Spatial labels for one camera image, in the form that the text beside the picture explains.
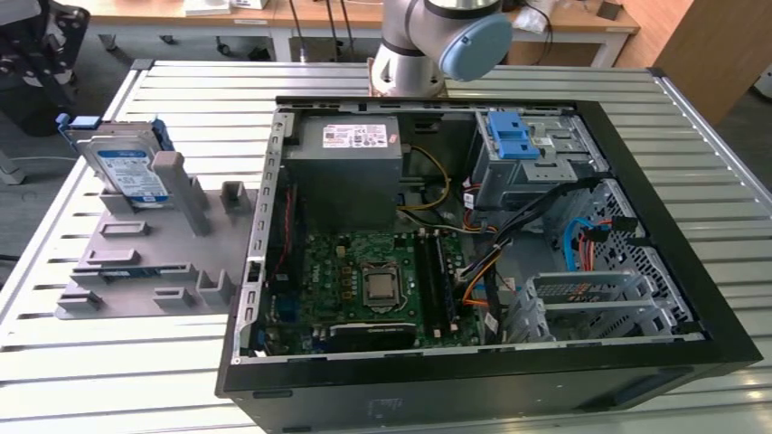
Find black cable bundle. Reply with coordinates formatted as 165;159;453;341
457;178;604;290

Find grey power supply unit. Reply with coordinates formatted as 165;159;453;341
283;115;404;234

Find black graphics card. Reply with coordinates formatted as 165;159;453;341
324;318;419;354

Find grey parts rack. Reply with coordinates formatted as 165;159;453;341
53;151;260;321

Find blue drive latch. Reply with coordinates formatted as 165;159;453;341
487;109;540;160

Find white appliance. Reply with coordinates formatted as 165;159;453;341
749;62;772;99

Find black RAM stick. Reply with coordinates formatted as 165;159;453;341
433;232;461;336

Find silver CPU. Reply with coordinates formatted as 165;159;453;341
364;270;399;304

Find blue wire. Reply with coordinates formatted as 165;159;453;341
560;216;611;272

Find green motherboard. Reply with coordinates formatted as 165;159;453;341
264;228;484;356

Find orange wire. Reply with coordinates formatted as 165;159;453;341
461;255;500;308

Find yellow wire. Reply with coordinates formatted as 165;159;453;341
397;144;453;212

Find black RAM slot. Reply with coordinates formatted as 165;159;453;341
419;230;440;338

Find hard disk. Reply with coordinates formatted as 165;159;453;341
57;115;176;210

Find red wire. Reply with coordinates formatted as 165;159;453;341
576;225;608;272

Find CPU socket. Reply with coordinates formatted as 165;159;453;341
359;259;407;316

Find black PC case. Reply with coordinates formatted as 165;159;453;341
215;94;765;434

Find black mesh bin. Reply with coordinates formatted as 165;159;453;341
0;67;79;137

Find grey metal drive cage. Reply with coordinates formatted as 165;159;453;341
469;108;611;212

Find wooden cabinet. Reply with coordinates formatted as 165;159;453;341
613;0;772;123

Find grey metal foot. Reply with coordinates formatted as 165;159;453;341
0;148;27;185

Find wooden desk white frame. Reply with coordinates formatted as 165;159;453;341
271;0;640;69
83;0;279;60

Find grey metal disk bay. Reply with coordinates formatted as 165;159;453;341
505;270;692;344

